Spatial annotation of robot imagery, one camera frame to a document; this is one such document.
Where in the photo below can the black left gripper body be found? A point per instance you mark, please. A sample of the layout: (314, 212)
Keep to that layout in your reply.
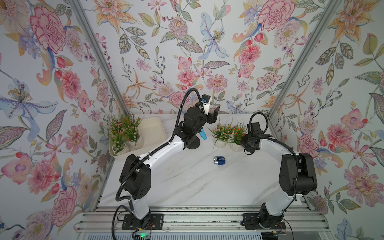
(200, 119)

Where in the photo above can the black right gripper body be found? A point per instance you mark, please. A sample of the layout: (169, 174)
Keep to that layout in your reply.
(246, 143)

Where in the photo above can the red flower potted plant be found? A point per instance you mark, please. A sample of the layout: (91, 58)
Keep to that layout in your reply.
(237, 133)

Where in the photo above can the orange flower potted plant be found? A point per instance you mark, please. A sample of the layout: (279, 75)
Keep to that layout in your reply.
(131, 133)

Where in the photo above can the pink flower potted plant boxed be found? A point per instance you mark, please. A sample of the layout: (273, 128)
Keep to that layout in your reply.
(117, 135)

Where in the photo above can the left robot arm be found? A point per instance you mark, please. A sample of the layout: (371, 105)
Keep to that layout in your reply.
(136, 176)

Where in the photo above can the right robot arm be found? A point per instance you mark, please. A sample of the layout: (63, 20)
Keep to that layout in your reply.
(297, 175)

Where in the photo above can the pink flower potted plant back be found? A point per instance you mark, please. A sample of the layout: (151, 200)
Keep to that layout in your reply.
(222, 134)

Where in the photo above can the cream plastic storage box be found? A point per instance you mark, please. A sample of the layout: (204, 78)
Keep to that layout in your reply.
(152, 135)

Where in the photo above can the blue toy microphone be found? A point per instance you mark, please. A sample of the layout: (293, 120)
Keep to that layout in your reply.
(203, 134)

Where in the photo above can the black microphone stand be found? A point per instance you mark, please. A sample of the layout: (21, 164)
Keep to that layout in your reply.
(192, 143)

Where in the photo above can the blue metal can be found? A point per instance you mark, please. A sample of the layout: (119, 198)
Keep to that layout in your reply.
(219, 160)

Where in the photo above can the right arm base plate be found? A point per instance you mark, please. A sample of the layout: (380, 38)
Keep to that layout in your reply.
(253, 221)

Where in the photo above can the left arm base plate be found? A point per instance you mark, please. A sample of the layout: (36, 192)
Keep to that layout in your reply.
(144, 222)

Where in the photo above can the aluminium mounting rail frame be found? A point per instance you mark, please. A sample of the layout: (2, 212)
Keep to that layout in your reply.
(204, 223)

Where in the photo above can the aluminium corner post right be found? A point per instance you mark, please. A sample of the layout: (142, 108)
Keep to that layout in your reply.
(326, 16)

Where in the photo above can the aluminium corner post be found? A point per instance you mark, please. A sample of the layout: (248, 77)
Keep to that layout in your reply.
(326, 16)
(91, 37)

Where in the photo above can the aluminium corner post left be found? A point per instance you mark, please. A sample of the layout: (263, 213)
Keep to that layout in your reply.
(91, 37)

